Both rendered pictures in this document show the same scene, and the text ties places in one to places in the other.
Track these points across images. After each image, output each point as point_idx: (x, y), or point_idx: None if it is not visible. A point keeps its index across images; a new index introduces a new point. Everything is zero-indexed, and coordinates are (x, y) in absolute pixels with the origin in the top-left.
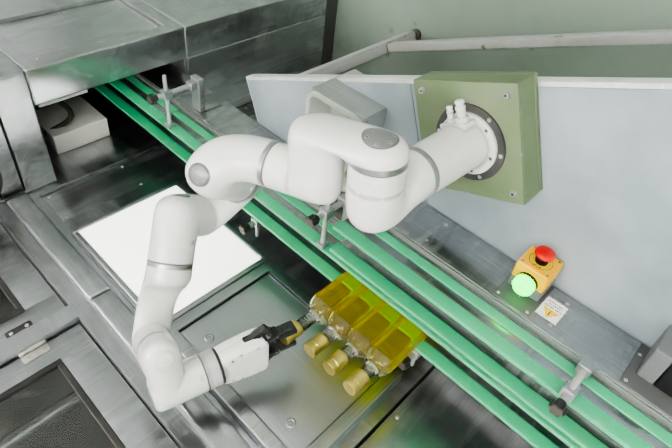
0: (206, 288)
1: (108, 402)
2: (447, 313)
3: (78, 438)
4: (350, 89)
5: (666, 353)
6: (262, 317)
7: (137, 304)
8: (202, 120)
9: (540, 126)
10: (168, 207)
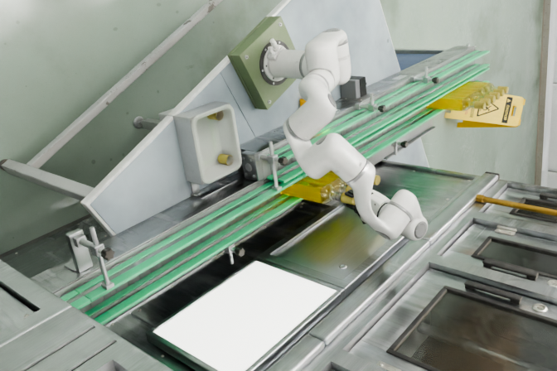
0: (295, 278)
1: (410, 311)
2: (338, 131)
3: (444, 317)
4: (191, 110)
5: (356, 79)
6: (315, 250)
7: (373, 214)
8: (108, 262)
9: None
10: (338, 135)
